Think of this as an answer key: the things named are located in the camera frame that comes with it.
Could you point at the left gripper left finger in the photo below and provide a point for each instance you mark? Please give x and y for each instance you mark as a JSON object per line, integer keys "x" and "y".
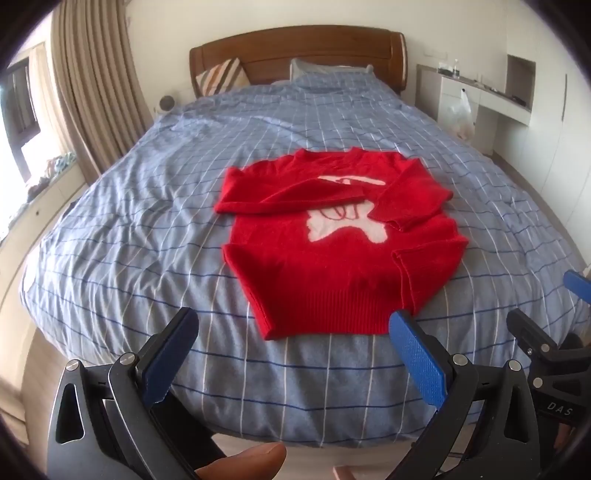
{"x": 122, "y": 421}

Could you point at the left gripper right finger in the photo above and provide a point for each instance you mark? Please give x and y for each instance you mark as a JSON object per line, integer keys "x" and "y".
{"x": 505, "y": 441}

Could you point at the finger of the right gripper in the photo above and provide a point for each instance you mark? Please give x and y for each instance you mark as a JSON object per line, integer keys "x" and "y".
{"x": 578, "y": 285}
{"x": 535, "y": 343}

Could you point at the red knit sweater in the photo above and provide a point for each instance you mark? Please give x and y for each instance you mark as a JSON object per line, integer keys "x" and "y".
{"x": 336, "y": 242}

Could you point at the person's right hand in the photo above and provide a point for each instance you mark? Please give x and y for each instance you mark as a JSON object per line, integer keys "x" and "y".
{"x": 563, "y": 435}

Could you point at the person's left hand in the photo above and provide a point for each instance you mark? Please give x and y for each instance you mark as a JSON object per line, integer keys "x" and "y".
{"x": 262, "y": 462}

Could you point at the white wardrobe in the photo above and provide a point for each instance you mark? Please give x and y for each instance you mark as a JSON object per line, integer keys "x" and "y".
{"x": 553, "y": 152}

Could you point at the blue plaid duvet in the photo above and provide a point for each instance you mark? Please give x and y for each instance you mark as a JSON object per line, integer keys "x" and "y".
{"x": 145, "y": 241}

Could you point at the white plastic bag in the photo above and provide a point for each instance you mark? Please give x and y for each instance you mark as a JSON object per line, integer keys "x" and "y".
{"x": 462, "y": 122}

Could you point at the white desk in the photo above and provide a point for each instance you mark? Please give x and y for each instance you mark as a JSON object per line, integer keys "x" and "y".
{"x": 436, "y": 93}

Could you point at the clutter on window sill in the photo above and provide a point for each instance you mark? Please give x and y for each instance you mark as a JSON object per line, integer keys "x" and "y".
{"x": 54, "y": 168}

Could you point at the beige curtain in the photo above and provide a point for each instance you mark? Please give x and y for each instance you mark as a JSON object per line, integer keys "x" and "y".
{"x": 102, "y": 104}

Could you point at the small round bedside speaker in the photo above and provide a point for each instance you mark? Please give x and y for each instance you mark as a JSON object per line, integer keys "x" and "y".
{"x": 166, "y": 104}

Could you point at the blue plaid pillow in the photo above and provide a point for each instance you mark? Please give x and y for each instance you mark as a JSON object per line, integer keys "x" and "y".
{"x": 299, "y": 68}

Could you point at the striped cushion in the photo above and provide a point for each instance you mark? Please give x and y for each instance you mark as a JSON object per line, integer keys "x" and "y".
{"x": 224, "y": 77}

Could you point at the wooden headboard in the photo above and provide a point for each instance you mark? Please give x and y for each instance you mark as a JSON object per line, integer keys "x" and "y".
{"x": 266, "y": 54}

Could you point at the window with dark frame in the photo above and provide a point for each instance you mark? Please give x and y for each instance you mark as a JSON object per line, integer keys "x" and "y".
{"x": 20, "y": 120}

